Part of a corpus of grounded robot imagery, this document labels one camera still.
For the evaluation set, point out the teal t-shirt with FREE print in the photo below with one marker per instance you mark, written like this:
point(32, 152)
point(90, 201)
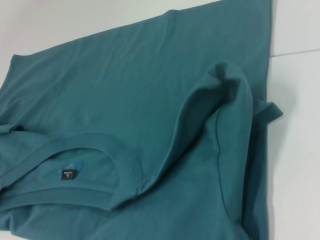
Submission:
point(137, 125)

